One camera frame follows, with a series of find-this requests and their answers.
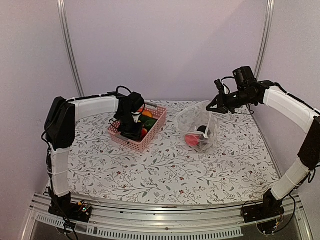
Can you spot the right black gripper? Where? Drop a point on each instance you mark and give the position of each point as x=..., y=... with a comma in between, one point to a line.
x=218, y=100

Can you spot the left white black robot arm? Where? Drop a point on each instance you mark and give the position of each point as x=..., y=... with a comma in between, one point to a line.
x=60, y=132

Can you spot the clear zip top bag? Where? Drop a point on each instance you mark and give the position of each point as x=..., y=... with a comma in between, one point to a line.
x=192, y=117

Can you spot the right aluminium frame post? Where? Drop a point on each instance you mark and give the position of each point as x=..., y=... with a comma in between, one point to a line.
x=270, y=6

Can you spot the green toy pepper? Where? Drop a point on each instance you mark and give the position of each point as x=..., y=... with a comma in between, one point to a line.
x=149, y=124

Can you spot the purple toy eggplant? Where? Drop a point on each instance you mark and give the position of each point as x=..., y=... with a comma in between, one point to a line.
x=203, y=129

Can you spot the aluminium frame post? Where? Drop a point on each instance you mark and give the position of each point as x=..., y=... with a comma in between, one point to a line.
x=61, y=7
x=270, y=6

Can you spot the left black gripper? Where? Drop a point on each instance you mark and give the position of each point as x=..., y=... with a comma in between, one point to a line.
x=136, y=133

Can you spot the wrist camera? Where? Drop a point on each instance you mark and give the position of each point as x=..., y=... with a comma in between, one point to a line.
x=133, y=104
x=243, y=77

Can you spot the front aluminium rail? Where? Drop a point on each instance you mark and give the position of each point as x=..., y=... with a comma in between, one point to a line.
x=119, y=220

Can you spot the pink plastic basket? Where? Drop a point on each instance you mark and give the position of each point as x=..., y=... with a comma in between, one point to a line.
x=159, y=113

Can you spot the green toy cucumber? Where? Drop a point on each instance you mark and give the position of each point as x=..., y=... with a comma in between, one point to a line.
x=143, y=118

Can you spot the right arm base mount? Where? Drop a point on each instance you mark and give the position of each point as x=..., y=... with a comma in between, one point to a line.
x=262, y=212

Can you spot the red toy pepper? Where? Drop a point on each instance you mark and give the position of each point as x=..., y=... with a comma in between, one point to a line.
x=192, y=140

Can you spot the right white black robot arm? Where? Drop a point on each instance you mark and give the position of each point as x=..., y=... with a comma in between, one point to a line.
x=304, y=116

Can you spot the left aluminium frame post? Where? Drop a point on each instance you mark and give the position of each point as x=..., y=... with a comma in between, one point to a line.
x=61, y=7

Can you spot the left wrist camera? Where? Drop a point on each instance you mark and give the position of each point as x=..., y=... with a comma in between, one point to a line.
x=133, y=104

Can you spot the floral patterned table mat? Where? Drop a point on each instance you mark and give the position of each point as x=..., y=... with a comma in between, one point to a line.
x=169, y=172

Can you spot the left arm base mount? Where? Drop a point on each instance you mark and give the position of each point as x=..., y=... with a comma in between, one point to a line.
x=72, y=210

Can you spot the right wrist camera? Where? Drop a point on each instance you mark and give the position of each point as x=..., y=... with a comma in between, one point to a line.
x=243, y=77

